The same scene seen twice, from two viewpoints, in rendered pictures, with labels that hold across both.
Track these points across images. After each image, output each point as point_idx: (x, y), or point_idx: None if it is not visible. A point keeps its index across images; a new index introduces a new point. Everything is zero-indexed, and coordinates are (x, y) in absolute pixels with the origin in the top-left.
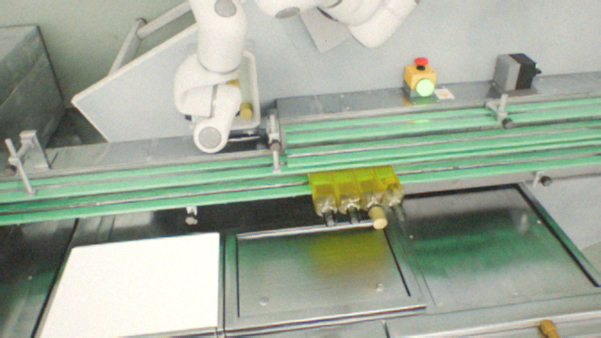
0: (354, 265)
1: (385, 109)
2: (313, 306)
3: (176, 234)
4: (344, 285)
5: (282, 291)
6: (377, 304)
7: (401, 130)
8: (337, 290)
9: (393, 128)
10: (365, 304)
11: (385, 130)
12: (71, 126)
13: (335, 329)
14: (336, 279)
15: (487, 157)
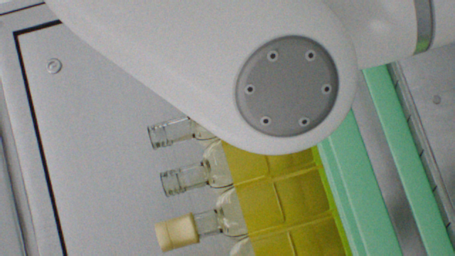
0: (156, 214)
1: (451, 203)
2: (48, 151)
3: None
4: (100, 200)
5: (79, 92)
6: None
7: (369, 249)
8: (88, 188)
9: (375, 228)
10: (53, 240)
11: (357, 208)
12: None
13: (3, 195)
14: (115, 184)
15: None
